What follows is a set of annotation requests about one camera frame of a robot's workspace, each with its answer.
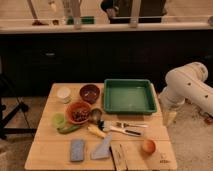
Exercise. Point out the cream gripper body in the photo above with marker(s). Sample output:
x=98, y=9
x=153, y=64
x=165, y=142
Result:
x=169, y=113

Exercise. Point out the orange apple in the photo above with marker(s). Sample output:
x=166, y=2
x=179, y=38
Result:
x=149, y=146

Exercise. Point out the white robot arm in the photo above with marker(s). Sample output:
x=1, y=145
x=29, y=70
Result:
x=186, y=82

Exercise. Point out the purple bowl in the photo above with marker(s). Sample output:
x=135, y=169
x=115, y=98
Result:
x=90, y=93

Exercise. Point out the orange bowl with food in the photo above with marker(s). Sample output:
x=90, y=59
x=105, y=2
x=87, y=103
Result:
x=78, y=112

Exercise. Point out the silver fork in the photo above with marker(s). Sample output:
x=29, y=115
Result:
x=124, y=125

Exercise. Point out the green plastic tray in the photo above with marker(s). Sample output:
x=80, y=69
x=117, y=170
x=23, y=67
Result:
x=129, y=96

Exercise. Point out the wooden block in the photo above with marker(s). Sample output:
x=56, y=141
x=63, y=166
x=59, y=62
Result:
x=118, y=157

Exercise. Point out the small metal cup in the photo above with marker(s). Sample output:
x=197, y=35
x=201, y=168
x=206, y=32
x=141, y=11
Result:
x=95, y=115

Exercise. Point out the blue sponge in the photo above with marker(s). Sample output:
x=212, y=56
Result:
x=77, y=150

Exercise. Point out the green chili pepper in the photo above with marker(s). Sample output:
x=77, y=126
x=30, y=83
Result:
x=68, y=130

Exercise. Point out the white cup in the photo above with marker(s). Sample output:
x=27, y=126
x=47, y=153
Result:
x=63, y=94

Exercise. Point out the light green plastic lid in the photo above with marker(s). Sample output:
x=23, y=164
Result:
x=58, y=121

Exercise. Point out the person in dark clothes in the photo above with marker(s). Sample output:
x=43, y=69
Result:
x=125, y=11

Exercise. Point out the green box on counter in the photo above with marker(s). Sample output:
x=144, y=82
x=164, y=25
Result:
x=84, y=20

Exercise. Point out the dark cabinet counter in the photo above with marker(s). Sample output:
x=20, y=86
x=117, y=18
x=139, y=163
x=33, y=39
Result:
x=35, y=58

